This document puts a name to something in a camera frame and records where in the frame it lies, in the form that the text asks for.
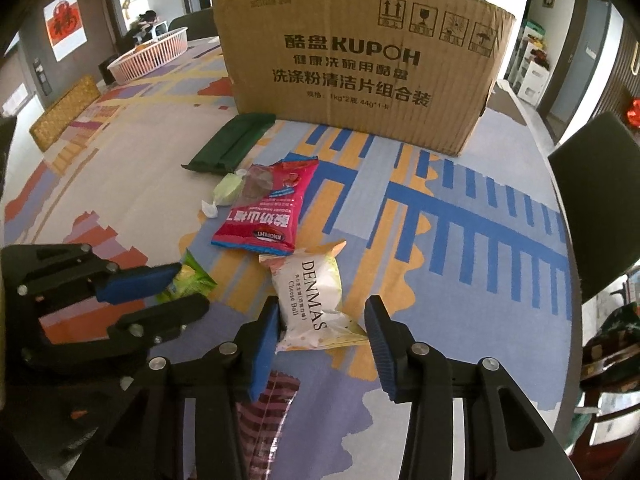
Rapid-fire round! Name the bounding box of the brown cardboard box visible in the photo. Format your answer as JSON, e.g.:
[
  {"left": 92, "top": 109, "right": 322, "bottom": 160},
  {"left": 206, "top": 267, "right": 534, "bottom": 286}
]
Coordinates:
[{"left": 211, "top": 0, "right": 517, "bottom": 157}]

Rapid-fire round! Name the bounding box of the magenta snack packet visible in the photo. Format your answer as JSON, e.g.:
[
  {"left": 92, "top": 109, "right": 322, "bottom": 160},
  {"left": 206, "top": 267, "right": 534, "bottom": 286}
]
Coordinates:
[{"left": 211, "top": 156, "right": 320, "bottom": 256}]

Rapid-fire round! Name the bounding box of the woven tissue box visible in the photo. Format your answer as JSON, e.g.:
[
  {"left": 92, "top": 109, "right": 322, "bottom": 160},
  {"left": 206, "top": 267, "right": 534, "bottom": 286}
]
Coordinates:
[{"left": 29, "top": 75, "right": 102, "bottom": 151}]

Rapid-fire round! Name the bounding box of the dark interior door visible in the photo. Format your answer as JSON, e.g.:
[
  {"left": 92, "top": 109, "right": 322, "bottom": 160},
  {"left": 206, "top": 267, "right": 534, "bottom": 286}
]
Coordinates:
[{"left": 547, "top": 0, "right": 626, "bottom": 142}]

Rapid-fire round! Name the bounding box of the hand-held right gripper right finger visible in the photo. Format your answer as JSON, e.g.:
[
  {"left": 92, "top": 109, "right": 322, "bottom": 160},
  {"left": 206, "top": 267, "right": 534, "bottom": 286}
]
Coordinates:
[{"left": 364, "top": 296, "right": 571, "bottom": 480}]

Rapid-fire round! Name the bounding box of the black bag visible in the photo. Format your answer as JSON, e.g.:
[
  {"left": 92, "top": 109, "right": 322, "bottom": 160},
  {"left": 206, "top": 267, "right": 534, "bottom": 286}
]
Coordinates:
[{"left": 125, "top": 10, "right": 159, "bottom": 44}]

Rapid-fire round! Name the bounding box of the colourful patterned mat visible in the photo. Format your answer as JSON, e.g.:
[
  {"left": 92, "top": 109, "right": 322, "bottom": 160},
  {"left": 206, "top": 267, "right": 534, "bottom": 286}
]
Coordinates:
[{"left": 0, "top": 35, "right": 573, "bottom": 480}]

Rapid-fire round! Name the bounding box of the green snack packet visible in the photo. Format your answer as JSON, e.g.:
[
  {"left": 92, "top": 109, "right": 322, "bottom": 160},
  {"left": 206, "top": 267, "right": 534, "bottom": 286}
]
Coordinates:
[{"left": 156, "top": 249, "right": 218, "bottom": 303}]

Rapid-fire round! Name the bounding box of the red striped snack packet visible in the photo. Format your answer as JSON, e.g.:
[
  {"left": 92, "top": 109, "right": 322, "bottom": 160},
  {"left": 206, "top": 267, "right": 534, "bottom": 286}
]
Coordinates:
[{"left": 235, "top": 370, "right": 302, "bottom": 480}]

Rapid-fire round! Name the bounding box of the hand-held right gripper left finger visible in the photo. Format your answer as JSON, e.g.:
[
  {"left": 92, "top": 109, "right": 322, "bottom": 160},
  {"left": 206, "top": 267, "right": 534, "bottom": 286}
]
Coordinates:
[{"left": 67, "top": 296, "right": 281, "bottom": 480}]

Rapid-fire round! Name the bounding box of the light green wrapped candy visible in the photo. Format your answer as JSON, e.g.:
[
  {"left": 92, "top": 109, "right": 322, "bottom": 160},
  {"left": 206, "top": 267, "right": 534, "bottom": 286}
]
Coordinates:
[{"left": 201, "top": 170, "right": 251, "bottom": 218}]

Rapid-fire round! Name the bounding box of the pink plastic basket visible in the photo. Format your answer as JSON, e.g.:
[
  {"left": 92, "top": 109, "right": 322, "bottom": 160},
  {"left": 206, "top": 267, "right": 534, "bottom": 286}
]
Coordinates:
[{"left": 107, "top": 26, "right": 190, "bottom": 84}]

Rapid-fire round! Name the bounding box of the dark grey chair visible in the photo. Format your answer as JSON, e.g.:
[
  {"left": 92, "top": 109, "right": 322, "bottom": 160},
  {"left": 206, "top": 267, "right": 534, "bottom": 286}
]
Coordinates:
[
  {"left": 547, "top": 111, "right": 640, "bottom": 305},
  {"left": 168, "top": 8, "right": 217, "bottom": 41}
]

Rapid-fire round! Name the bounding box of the white toy shelf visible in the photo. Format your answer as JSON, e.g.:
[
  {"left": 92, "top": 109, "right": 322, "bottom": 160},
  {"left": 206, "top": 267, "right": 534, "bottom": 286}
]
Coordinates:
[{"left": 512, "top": 20, "right": 552, "bottom": 107}]

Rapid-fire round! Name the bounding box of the wooden chair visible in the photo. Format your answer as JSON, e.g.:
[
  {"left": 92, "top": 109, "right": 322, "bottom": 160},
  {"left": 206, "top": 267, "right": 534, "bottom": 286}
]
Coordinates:
[{"left": 580, "top": 345, "right": 640, "bottom": 448}]

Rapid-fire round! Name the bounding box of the red and white wall poster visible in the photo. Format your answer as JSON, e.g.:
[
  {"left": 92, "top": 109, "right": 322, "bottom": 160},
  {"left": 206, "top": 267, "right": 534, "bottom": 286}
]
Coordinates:
[{"left": 42, "top": 0, "right": 87, "bottom": 60}]

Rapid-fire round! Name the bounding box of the patterned cloth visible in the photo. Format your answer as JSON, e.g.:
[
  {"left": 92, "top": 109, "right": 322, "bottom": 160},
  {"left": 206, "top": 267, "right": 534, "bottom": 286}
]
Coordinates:
[{"left": 582, "top": 305, "right": 640, "bottom": 377}]

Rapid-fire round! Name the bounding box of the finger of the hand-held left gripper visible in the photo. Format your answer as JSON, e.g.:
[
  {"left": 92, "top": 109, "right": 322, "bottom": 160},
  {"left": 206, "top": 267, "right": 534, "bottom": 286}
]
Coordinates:
[
  {"left": 20, "top": 294, "right": 210, "bottom": 378},
  {"left": 0, "top": 244, "right": 182, "bottom": 307}
]

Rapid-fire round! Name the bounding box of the brown entrance door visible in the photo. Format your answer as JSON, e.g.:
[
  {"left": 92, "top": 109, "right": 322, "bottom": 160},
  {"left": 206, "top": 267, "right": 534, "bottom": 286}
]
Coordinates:
[{"left": 15, "top": 0, "right": 132, "bottom": 111}]

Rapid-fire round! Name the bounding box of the dark green flat packet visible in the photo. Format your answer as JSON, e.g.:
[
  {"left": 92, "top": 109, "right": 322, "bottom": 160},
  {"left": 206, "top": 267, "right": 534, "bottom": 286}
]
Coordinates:
[{"left": 181, "top": 112, "right": 277, "bottom": 176}]

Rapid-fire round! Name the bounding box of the cream white snack packet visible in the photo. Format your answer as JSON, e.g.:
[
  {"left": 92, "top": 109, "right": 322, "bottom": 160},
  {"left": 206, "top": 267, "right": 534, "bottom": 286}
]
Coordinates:
[{"left": 258, "top": 241, "right": 371, "bottom": 353}]

